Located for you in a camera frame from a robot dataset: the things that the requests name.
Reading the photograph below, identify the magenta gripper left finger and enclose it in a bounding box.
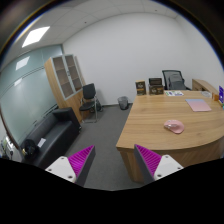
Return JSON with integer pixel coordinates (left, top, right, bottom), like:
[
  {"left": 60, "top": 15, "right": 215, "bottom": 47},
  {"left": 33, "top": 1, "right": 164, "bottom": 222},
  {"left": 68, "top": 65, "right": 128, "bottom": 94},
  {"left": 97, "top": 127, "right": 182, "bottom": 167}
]
[{"left": 46, "top": 145, "right": 96, "bottom": 187}]

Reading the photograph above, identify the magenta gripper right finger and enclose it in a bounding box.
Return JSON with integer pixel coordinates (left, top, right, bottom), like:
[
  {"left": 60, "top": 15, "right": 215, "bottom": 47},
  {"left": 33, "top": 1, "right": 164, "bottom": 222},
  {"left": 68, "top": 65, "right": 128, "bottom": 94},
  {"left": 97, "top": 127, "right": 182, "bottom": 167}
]
[{"left": 134, "top": 144, "right": 183, "bottom": 184}]

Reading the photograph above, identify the black leather sofa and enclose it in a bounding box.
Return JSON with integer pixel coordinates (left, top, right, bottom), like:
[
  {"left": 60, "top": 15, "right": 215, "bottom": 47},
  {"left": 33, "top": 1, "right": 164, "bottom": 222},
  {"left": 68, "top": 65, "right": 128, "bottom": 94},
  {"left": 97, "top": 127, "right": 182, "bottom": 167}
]
[{"left": 20, "top": 107, "right": 81, "bottom": 169}]

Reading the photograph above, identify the white paper on sofa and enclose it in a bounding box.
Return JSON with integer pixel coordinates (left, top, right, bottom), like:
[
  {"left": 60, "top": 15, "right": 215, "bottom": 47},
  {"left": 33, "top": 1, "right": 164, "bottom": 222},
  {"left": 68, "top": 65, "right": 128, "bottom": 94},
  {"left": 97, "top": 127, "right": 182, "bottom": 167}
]
[{"left": 37, "top": 138, "right": 46, "bottom": 148}]

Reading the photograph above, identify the wooden office desk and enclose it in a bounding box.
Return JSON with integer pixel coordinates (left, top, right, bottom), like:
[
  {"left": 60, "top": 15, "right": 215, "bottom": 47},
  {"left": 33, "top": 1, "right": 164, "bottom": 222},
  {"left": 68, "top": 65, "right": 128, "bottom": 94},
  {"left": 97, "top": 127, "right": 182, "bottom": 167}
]
[{"left": 117, "top": 91, "right": 224, "bottom": 182}]

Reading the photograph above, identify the black visitor chair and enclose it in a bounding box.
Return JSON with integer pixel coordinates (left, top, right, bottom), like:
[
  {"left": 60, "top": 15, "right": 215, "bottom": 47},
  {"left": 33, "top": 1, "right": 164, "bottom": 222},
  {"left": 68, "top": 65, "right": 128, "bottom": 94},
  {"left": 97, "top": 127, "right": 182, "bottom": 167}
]
[{"left": 79, "top": 83, "right": 98, "bottom": 119}]

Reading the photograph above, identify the grey mesh waste bin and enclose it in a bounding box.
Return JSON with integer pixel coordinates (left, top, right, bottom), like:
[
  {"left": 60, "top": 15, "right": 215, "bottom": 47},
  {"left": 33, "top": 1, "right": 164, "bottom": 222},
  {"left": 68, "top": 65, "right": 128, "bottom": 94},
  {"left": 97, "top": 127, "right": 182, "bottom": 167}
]
[{"left": 118, "top": 96, "right": 129, "bottom": 110}]

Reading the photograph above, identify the white leaflet on desk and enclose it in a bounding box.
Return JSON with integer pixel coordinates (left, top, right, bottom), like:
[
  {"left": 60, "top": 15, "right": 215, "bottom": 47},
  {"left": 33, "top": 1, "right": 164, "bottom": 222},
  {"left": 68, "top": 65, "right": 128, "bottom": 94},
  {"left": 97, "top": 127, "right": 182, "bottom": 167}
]
[{"left": 164, "top": 90, "right": 184, "bottom": 97}]

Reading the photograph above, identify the brown box right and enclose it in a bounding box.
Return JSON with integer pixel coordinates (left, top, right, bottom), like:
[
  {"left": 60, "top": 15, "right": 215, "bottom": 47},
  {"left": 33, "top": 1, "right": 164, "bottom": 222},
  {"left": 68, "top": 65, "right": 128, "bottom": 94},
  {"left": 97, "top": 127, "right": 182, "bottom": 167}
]
[{"left": 149, "top": 78, "right": 164, "bottom": 95}]

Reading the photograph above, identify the brown box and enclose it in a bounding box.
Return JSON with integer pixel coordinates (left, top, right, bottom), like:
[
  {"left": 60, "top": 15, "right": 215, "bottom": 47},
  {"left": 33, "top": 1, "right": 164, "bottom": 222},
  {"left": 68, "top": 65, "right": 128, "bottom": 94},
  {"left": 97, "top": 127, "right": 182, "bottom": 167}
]
[
  {"left": 135, "top": 80, "right": 146, "bottom": 95},
  {"left": 149, "top": 78, "right": 164, "bottom": 95}
]

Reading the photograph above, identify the brown box left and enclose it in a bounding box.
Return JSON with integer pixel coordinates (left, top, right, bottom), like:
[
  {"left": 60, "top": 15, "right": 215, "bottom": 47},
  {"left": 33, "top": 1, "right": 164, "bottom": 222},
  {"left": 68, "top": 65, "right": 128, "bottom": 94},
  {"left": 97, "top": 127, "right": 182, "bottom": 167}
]
[{"left": 135, "top": 80, "right": 146, "bottom": 95}]

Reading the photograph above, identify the wooden glass-door cabinet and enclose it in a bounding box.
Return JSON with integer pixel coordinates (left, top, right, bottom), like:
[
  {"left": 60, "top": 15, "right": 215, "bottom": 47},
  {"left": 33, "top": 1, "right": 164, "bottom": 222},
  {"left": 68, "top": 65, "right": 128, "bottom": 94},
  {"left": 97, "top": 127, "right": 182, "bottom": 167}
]
[{"left": 44, "top": 55, "right": 83, "bottom": 122}]

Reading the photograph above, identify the black mesh office chair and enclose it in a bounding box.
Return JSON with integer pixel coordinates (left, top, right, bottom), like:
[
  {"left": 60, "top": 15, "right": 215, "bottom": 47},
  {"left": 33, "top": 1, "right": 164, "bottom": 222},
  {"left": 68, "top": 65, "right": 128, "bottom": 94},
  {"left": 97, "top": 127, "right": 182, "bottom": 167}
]
[{"left": 162, "top": 70, "right": 189, "bottom": 90}]

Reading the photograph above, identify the wooden side cabinet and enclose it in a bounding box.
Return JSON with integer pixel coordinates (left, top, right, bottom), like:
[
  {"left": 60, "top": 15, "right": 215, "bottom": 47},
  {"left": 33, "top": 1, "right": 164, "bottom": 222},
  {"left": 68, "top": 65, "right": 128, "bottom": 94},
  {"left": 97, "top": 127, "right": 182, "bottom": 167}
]
[{"left": 192, "top": 79, "right": 219, "bottom": 101}]

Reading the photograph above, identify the purple box at edge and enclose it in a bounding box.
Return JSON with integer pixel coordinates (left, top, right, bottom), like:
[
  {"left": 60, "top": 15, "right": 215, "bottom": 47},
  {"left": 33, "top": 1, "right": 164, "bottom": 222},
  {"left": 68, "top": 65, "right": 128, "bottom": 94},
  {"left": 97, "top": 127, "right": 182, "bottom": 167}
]
[{"left": 219, "top": 86, "right": 224, "bottom": 103}]

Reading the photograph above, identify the ceiling light panel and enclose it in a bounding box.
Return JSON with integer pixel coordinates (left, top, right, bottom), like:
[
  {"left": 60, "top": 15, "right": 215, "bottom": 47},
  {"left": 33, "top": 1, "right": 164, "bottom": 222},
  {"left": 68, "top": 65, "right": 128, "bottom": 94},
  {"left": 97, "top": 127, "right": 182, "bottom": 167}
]
[{"left": 22, "top": 26, "right": 49, "bottom": 47}]

